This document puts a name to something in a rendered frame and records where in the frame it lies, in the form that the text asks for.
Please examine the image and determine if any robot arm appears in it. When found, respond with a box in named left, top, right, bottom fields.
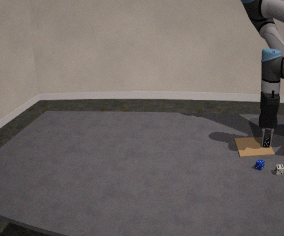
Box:
left=241, top=0, right=284, bottom=83

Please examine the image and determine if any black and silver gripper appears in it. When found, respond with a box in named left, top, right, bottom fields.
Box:
left=259, top=80, right=280, bottom=146

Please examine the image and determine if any tan flat mat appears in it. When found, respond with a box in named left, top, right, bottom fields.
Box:
left=234, top=137, right=275, bottom=157

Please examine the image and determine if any blue die with white pips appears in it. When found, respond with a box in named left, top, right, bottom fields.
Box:
left=255, top=159, right=265, bottom=170

